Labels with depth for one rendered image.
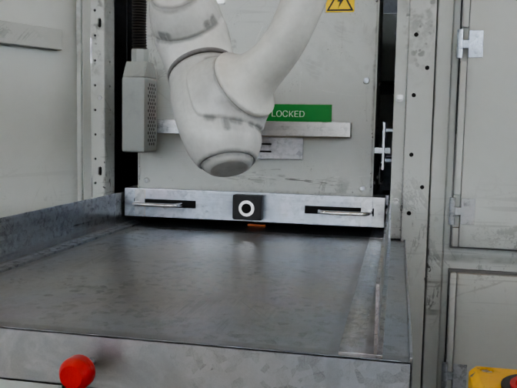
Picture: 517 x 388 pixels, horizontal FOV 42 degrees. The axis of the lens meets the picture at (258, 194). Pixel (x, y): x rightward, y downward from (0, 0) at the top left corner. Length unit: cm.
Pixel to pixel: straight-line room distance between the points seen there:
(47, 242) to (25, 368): 45
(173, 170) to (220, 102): 55
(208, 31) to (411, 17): 47
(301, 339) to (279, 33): 38
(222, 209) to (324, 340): 73
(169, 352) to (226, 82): 36
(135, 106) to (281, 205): 34
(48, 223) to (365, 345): 66
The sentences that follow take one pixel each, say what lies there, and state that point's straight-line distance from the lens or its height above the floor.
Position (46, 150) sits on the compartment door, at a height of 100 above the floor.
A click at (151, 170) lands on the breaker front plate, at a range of 142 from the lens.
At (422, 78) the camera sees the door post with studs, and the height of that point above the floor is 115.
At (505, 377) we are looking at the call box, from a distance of 45.
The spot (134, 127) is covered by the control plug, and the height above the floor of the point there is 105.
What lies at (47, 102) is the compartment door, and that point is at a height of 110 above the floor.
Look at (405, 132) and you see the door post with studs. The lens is 128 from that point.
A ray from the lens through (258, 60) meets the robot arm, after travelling 85.
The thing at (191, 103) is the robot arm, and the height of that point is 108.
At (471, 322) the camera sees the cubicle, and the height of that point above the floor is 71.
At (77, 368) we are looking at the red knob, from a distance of 66.
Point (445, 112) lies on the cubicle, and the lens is 128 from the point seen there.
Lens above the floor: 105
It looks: 5 degrees down
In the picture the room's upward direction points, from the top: 1 degrees clockwise
